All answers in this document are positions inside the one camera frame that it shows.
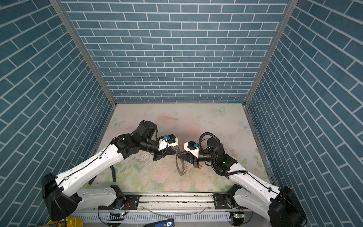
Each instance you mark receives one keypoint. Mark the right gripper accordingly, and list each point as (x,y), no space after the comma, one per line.
(193,159)

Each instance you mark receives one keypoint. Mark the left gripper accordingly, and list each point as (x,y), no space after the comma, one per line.
(163,152)

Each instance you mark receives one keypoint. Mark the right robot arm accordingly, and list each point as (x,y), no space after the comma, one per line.
(279,206)

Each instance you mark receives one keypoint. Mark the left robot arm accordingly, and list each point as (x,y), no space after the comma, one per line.
(62,193)

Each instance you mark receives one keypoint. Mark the blue stapler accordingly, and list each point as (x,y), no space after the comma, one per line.
(162,223)

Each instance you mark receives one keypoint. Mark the yellow tape dispenser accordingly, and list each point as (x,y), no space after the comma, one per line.
(68,222)

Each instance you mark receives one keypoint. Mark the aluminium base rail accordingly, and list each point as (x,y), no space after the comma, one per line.
(182,207)

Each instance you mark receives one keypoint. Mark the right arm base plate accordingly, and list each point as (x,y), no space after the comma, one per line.
(224,201)

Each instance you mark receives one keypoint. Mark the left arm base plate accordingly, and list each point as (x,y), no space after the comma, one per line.
(129,202)

